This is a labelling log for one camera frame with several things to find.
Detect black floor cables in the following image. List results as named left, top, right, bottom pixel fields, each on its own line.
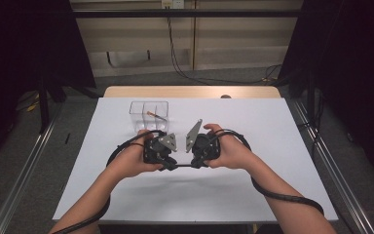
left=300, top=94, right=326, bottom=154

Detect yellow floor cable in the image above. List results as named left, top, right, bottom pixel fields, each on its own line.
left=25, top=94, right=42, bottom=113

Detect clear plastic organizer box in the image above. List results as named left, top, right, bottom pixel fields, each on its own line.
left=129, top=100, right=170, bottom=134

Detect left hand-held gripper cable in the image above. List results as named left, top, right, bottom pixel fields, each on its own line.
left=50, top=129, right=168, bottom=234

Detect person's right hand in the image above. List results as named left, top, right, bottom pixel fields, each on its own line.
left=203, top=123, right=257, bottom=171

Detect black hanging wall cable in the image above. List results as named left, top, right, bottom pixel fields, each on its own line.
left=167, top=16, right=282, bottom=86

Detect black horizontal frame bar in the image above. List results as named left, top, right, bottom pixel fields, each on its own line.
left=72, top=9, right=303, bottom=19

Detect aluminium floor rail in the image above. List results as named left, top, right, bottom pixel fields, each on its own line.
left=0, top=100, right=63, bottom=234
left=291, top=98, right=374, bottom=234

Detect white wall socket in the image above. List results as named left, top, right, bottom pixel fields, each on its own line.
left=161, top=0, right=185, bottom=10

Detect black curtain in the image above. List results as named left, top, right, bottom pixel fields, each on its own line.
left=277, top=0, right=374, bottom=187
left=0, top=0, right=97, bottom=170

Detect hand-held gripper cable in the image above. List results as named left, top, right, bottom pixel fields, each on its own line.
left=212, top=129, right=325, bottom=217
left=50, top=129, right=168, bottom=234

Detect right hand-held gripper cable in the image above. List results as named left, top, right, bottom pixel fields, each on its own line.
left=212, top=129, right=325, bottom=217

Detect person's left hand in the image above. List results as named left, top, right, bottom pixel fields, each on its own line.
left=108, top=129, right=164, bottom=179

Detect black stand post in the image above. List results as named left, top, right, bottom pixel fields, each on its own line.
left=38, top=80, right=52, bottom=135
left=306, top=71, right=317, bottom=131

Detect beige vertical wall trunking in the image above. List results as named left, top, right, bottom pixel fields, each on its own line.
left=191, top=0, right=199, bottom=71

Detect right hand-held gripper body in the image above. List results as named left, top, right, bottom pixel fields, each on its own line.
left=185, top=118, right=222, bottom=162

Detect white table cover board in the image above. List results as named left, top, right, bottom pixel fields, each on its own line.
left=52, top=97, right=339, bottom=225

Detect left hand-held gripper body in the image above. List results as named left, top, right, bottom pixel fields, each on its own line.
left=142, top=131, right=179, bottom=168

